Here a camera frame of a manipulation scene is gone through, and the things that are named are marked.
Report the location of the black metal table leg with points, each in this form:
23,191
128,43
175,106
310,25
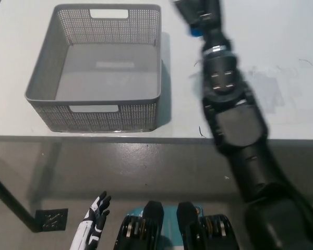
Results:
13,200

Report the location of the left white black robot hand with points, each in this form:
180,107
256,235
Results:
94,224

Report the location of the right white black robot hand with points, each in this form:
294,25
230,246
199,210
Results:
206,15

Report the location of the white shampoo tube blue cap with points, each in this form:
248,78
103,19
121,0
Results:
196,32

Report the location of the thin black thread scrap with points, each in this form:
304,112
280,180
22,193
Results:
200,132

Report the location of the black square floor plate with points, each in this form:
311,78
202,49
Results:
52,220

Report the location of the grey perforated plastic basket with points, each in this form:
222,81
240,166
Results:
107,78

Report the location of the left black robot body block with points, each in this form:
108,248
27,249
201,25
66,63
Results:
143,229

